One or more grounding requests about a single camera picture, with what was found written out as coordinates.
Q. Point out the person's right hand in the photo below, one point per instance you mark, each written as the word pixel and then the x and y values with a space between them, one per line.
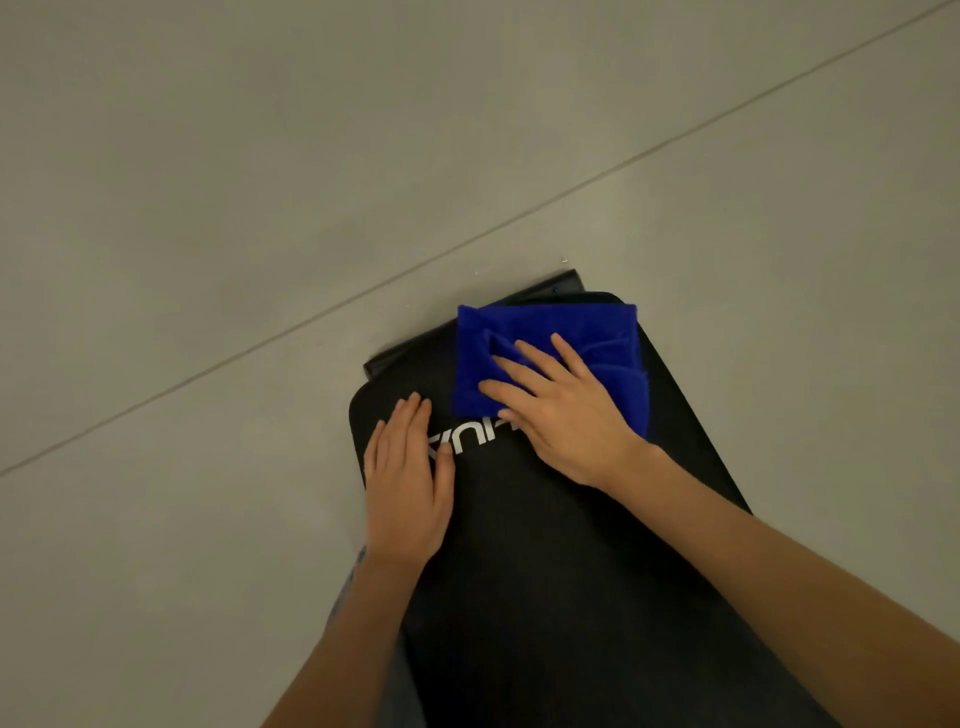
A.
pixel 574 427

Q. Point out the person's left hand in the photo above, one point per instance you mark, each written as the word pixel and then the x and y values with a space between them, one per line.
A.
pixel 405 510

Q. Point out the person's left middle finger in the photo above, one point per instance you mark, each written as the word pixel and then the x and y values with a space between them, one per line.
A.
pixel 405 429

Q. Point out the person's left thumb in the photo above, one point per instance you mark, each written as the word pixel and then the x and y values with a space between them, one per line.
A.
pixel 445 476

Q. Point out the person's right thumb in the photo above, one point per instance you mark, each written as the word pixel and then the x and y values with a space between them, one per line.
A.
pixel 511 421

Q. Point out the person's left little finger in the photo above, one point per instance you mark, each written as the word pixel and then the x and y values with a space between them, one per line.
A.
pixel 371 450

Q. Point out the person's right middle finger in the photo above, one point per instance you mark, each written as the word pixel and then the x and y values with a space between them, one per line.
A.
pixel 521 372

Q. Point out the person's right little finger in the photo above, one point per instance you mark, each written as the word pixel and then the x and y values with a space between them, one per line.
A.
pixel 570 354

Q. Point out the blue microfibre cloth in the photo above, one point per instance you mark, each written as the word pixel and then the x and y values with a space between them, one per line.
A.
pixel 600 337

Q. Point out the person's right forearm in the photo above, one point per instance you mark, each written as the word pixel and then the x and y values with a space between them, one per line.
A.
pixel 772 600

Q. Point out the person's left forearm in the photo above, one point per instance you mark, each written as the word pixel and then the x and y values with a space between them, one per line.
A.
pixel 352 645

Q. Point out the black padded bench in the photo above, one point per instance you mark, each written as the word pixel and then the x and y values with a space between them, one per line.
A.
pixel 570 585

